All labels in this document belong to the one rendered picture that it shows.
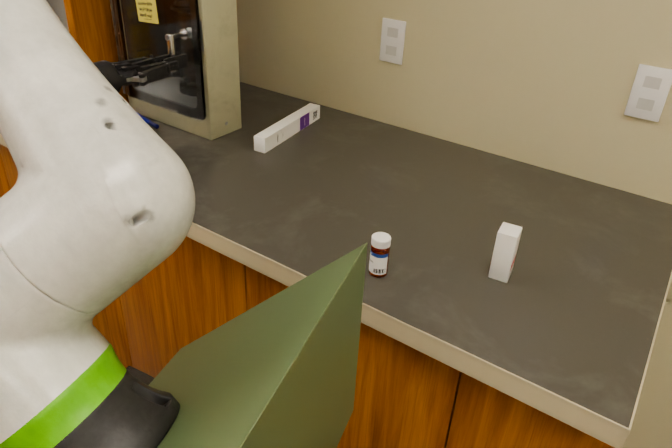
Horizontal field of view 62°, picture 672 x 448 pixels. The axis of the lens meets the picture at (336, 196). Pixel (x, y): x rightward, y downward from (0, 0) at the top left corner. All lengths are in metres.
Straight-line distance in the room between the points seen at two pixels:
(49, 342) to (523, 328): 0.66
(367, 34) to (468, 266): 0.80
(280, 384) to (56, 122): 0.28
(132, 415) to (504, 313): 0.59
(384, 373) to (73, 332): 0.61
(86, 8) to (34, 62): 1.08
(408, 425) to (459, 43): 0.91
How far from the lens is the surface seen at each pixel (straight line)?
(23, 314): 0.52
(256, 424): 0.42
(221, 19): 1.41
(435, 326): 0.89
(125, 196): 0.47
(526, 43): 1.43
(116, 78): 1.26
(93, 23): 1.65
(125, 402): 0.56
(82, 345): 0.56
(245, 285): 1.14
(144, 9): 1.50
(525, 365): 0.87
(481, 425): 0.98
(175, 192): 0.49
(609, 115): 1.42
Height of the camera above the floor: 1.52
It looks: 29 degrees down
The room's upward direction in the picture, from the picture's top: 3 degrees clockwise
